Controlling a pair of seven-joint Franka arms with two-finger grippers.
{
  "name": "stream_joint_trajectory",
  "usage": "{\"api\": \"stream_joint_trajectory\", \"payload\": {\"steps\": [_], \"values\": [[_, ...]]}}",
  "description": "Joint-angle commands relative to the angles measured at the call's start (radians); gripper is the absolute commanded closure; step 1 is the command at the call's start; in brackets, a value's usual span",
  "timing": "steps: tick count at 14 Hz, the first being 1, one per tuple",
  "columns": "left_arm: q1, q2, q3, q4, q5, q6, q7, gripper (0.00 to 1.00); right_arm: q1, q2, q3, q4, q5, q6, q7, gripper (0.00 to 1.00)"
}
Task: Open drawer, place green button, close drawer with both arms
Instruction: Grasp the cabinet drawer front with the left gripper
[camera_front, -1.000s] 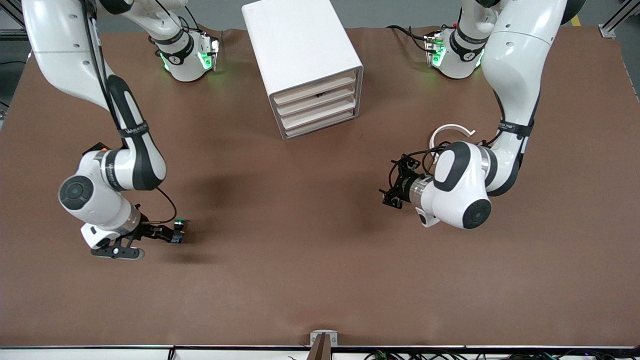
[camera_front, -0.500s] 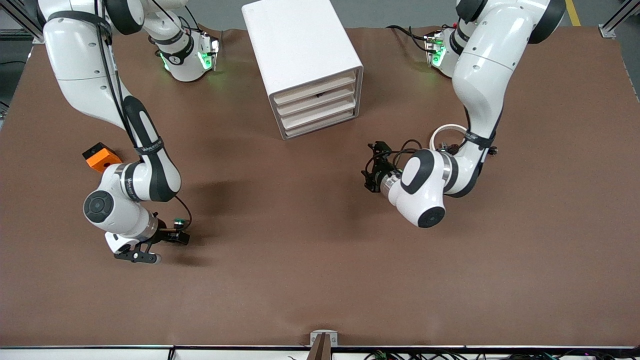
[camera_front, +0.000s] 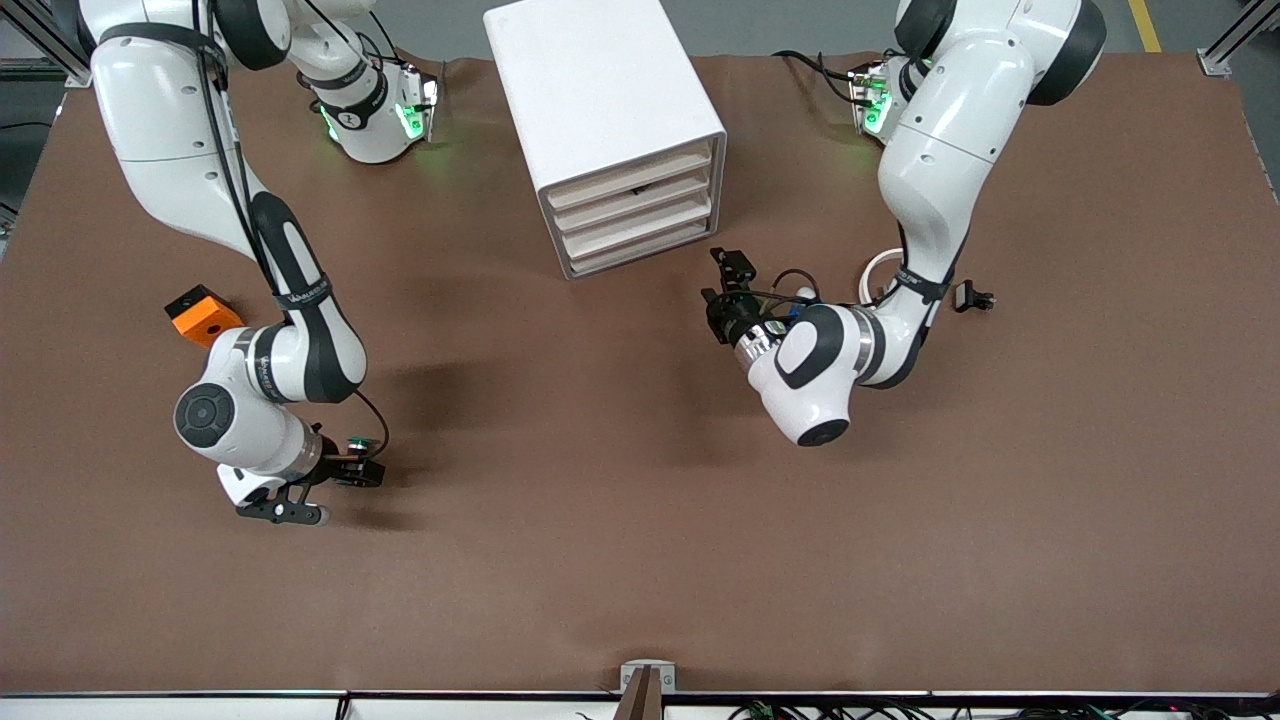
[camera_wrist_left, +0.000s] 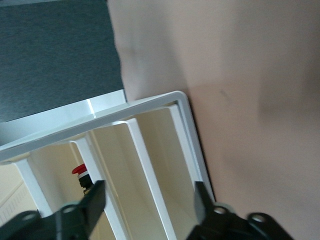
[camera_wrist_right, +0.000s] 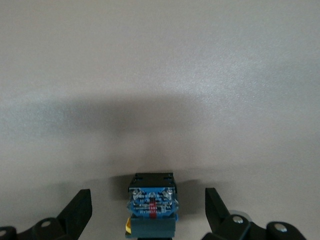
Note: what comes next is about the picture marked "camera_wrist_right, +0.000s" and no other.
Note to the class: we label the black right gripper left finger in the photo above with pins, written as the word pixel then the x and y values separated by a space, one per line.
pixel 72 220

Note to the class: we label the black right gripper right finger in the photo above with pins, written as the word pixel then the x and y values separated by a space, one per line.
pixel 220 222

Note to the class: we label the green push button switch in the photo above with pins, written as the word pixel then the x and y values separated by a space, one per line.
pixel 152 205

